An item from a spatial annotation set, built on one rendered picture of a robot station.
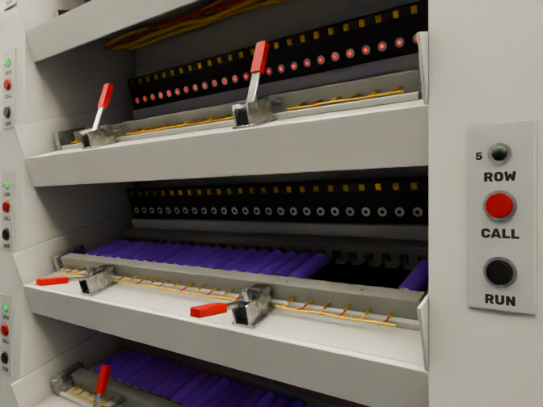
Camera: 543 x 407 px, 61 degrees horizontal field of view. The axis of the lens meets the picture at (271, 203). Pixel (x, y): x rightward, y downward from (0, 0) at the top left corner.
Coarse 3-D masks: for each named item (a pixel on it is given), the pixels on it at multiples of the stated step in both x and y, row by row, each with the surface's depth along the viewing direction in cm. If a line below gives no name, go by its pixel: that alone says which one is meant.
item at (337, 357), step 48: (96, 240) 79; (48, 288) 66; (144, 288) 59; (144, 336) 54; (192, 336) 48; (240, 336) 44; (288, 336) 41; (336, 336) 40; (384, 336) 38; (336, 384) 38; (384, 384) 36
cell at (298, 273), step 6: (312, 258) 52; (318, 258) 53; (324, 258) 53; (306, 264) 51; (312, 264) 51; (318, 264) 52; (324, 264) 53; (300, 270) 50; (306, 270) 50; (312, 270) 51; (318, 270) 52; (288, 276) 50; (294, 276) 49; (300, 276) 49; (306, 276) 50; (312, 276) 51
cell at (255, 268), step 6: (276, 252) 57; (282, 252) 57; (264, 258) 55; (270, 258) 56; (276, 258) 56; (258, 264) 54; (264, 264) 54; (246, 270) 53; (252, 270) 53; (258, 270) 53
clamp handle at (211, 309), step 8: (248, 296) 44; (208, 304) 41; (216, 304) 41; (224, 304) 41; (232, 304) 42; (240, 304) 43; (192, 312) 39; (200, 312) 39; (208, 312) 40; (216, 312) 41; (224, 312) 41
